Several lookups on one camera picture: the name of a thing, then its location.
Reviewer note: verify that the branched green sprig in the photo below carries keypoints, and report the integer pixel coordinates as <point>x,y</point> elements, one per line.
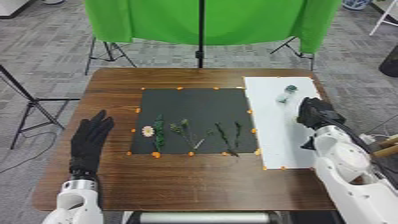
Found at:
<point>181,130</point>

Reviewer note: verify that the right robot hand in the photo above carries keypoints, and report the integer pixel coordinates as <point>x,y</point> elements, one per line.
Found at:
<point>316,113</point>

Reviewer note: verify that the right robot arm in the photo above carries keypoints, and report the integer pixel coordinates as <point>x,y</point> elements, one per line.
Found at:
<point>348,173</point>

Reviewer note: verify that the pale grey bar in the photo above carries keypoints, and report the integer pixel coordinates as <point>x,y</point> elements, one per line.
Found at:
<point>204,218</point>

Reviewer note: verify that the dark mat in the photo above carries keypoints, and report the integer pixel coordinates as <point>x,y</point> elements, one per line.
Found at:
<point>201,110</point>

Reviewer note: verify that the black stand pole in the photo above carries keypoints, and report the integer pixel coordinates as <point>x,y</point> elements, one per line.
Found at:
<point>201,33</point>

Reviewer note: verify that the black tripod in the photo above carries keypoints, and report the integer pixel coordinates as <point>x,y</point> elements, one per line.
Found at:
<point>32,103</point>

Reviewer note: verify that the black backdrop stand leg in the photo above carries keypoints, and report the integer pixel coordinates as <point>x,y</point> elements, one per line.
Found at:
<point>108,53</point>
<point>295,50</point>

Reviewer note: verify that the pink flower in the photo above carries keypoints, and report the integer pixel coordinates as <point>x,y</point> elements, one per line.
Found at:
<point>148,131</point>

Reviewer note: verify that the long dark green sprig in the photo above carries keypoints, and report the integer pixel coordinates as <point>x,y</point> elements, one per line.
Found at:
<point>224,138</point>

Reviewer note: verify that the leafy green sprig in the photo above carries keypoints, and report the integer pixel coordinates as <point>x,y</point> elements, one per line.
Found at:
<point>158,131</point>

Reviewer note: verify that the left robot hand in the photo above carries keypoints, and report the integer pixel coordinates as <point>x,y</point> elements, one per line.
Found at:
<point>89,140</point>

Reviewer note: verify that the thin green sprig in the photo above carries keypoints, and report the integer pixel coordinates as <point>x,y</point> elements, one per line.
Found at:
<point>236,131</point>

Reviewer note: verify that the white sheet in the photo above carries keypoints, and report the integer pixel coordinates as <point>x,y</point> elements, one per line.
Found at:
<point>275,133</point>

